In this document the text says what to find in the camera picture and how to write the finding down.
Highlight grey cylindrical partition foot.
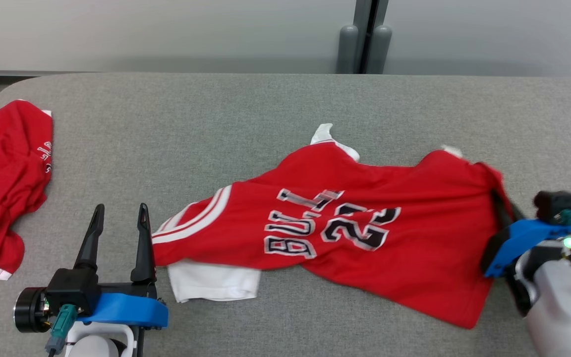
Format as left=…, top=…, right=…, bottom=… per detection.
left=338, top=25, right=359, bottom=74
left=367, top=25, right=393, bottom=74

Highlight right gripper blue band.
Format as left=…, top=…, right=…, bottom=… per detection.
left=480, top=191, right=571, bottom=277

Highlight red Bulls basketball jersey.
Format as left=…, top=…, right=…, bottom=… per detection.
left=152, top=123, right=507, bottom=329

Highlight teal plug left camera cable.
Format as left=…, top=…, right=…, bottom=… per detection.
left=44, top=304, right=79, bottom=357

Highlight grey partition base rail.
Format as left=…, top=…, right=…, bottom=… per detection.
left=0, top=63, right=100, bottom=102

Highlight red shorts with white trim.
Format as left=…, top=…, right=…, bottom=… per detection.
left=0, top=99, right=53, bottom=281

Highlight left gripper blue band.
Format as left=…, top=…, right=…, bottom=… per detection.
left=14, top=203, right=169, bottom=334

